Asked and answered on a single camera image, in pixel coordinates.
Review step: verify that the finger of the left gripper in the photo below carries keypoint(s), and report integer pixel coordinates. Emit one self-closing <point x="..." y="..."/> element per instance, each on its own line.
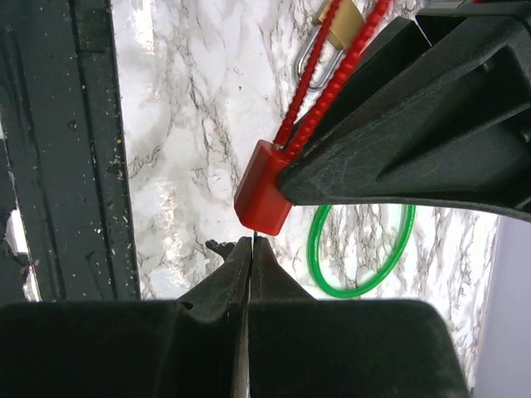
<point x="392" y="51"/>
<point x="451" y="130"/>

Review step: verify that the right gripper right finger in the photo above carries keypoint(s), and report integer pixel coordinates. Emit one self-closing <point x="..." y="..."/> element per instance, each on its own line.
<point x="300" y="346"/>

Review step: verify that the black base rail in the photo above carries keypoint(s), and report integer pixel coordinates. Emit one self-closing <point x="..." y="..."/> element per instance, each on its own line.
<point x="60" y="108"/>

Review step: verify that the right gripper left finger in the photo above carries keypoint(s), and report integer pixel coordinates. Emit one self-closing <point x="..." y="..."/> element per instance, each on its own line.
<point x="192" y="346"/>

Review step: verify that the brass padlock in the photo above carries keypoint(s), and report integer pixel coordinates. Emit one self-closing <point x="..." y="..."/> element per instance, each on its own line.
<point x="336" y="37"/>

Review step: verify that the green cable lock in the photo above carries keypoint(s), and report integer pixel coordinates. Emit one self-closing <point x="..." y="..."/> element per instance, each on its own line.
<point x="352" y="249"/>

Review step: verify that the red cable lock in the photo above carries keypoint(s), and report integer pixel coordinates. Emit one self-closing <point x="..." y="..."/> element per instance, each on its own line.
<point x="258" y="203"/>

